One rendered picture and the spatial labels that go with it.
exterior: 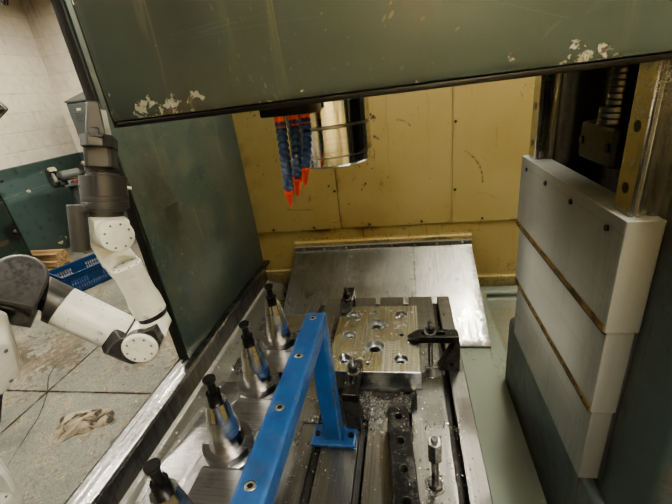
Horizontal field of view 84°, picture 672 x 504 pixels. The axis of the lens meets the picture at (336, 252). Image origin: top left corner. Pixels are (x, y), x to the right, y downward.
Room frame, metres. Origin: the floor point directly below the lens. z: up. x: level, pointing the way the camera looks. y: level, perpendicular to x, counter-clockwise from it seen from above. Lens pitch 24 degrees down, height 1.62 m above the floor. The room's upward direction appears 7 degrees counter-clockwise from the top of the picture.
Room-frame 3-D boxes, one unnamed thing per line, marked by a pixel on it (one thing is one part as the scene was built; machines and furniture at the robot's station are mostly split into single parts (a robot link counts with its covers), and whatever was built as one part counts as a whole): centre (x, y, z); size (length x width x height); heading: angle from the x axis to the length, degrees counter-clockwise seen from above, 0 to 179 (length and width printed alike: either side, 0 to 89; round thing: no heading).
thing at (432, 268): (1.41, -0.15, 0.75); 0.89 x 0.67 x 0.26; 78
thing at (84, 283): (3.80, 2.72, 0.11); 0.62 x 0.42 x 0.22; 144
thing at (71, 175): (5.03, 3.30, 0.57); 0.47 x 0.37 x 1.14; 139
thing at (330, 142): (0.76, -0.02, 1.55); 0.16 x 0.16 x 0.12
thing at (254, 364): (0.46, 0.14, 1.26); 0.04 x 0.04 x 0.07
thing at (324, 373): (0.61, 0.06, 1.05); 0.10 x 0.05 x 0.30; 78
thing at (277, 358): (0.51, 0.13, 1.21); 0.07 x 0.05 x 0.01; 78
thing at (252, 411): (0.40, 0.16, 1.21); 0.07 x 0.05 x 0.01; 78
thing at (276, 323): (0.57, 0.12, 1.26); 0.04 x 0.04 x 0.07
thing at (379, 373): (0.84, -0.08, 0.97); 0.29 x 0.23 x 0.05; 168
